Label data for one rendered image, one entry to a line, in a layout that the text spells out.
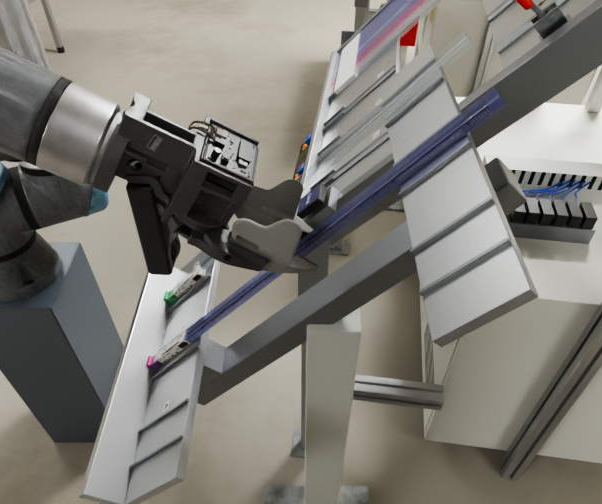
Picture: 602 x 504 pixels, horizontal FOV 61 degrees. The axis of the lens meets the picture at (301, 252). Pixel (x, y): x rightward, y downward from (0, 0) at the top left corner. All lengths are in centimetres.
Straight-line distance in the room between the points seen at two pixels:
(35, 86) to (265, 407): 116
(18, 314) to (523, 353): 96
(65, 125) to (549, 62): 53
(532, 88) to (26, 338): 98
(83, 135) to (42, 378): 90
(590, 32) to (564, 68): 4
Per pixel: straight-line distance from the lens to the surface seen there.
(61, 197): 98
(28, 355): 121
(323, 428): 75
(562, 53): 70
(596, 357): 106
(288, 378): 151
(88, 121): 44
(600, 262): 108
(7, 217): 100
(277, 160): 228
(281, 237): 46
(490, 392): 120
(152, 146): 43
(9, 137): 45
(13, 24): 89
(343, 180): 85
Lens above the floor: 129
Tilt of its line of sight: 45 degrees down
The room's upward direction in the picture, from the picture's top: straight up
